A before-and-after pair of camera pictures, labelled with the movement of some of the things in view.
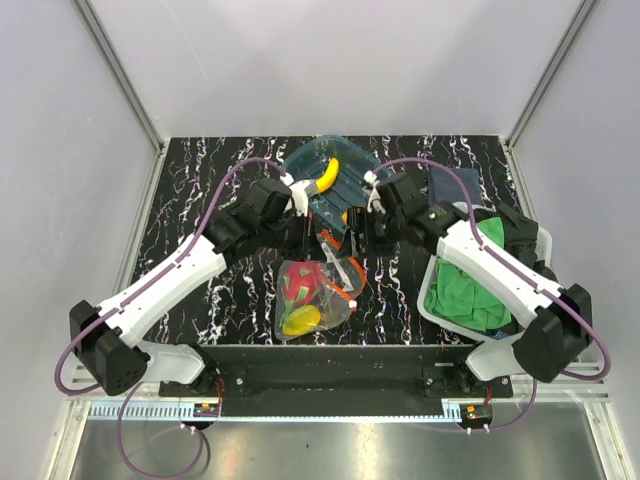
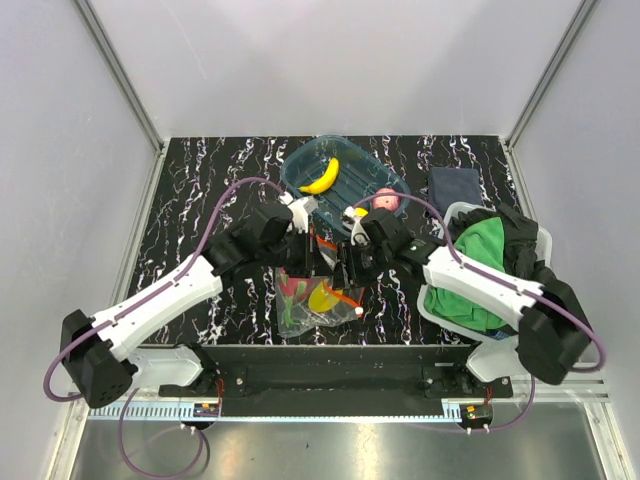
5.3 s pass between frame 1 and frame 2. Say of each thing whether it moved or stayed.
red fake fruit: moved
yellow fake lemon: moved
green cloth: stayed
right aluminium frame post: stayed
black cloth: stayed
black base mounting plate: stayed
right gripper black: moved
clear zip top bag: stayed
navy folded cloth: stayed
